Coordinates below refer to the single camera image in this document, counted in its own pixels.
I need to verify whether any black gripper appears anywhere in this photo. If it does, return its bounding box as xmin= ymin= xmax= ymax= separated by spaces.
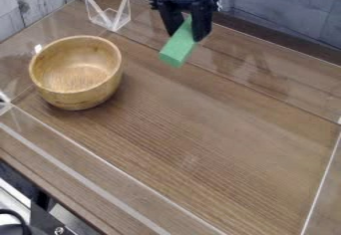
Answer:
xmin=151 ymin=0 xmax=222 ymax=42

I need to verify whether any green rectangular block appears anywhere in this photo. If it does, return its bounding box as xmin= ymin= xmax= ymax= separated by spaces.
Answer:
xmin=159 ymin=17 xmax=197 ymax=68

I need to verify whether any wooden bowl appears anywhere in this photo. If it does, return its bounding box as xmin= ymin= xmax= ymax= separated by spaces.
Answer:
xmin=28 ymin=35 xmax=123 ymax=111

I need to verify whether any clear acrylic corner bracket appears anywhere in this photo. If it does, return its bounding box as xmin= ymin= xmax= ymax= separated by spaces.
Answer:
xmin=84 ymin=0 xmax=131 ymax=32

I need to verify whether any black metal mount bracket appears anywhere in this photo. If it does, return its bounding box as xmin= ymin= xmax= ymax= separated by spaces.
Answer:
xmin=29 ymin=203 xmax=68 ymax=235

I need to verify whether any black cable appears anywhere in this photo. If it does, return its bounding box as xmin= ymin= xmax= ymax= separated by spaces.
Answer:
xmin=0 ymin=208 xmax=33 ymax=235

